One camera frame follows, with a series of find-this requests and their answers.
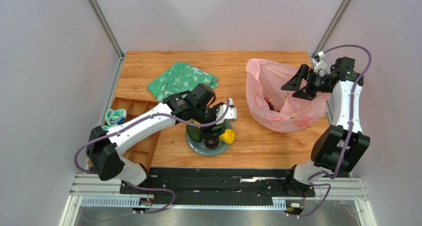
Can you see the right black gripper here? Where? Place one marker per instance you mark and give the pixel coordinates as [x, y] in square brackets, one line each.
[306, 81]

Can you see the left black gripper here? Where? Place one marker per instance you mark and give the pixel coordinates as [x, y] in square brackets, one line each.
[208, 134]

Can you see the dark green avocado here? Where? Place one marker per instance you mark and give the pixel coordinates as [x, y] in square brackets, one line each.
[194, 132]

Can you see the yellow fake fruit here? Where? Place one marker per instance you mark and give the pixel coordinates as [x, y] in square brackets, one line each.
[228, 137]

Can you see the pink plastic bag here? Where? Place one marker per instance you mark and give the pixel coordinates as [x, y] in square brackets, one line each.
[263, 83]

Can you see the dark red grape bunch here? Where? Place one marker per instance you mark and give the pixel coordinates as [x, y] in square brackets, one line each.
[271, 106]

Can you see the green lime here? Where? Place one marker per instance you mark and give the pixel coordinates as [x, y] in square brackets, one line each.
[220, 127]

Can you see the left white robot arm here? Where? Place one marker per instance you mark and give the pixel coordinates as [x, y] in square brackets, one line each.
[105, 148]

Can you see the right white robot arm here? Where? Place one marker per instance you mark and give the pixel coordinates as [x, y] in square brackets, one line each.
[342, 145]

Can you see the grey round plate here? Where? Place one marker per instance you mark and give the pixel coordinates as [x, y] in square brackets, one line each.
[208, 148]

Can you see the green white cloth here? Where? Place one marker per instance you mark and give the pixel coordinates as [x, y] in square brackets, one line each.
[180, 77]

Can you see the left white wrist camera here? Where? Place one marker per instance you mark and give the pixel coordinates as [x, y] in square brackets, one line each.
[227, 112]

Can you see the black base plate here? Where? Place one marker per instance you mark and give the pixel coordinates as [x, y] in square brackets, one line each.
[219, 186]

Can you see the aluminium frame rail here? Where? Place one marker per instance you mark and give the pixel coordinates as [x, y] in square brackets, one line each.
[91, 192]

